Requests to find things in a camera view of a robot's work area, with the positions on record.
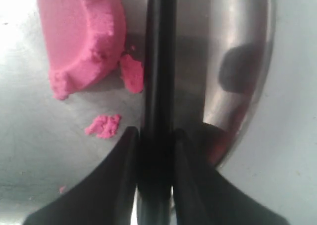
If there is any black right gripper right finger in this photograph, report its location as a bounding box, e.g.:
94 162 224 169
173 129 288 225

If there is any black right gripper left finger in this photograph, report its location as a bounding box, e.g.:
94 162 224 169
24 126 139 225

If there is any black handled tool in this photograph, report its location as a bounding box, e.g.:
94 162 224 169
137 0 177 225

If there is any pink play dough lump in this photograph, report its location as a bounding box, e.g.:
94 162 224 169
37 0 126 100

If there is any pink dough crumb right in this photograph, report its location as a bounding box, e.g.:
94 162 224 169
119 54 144 94

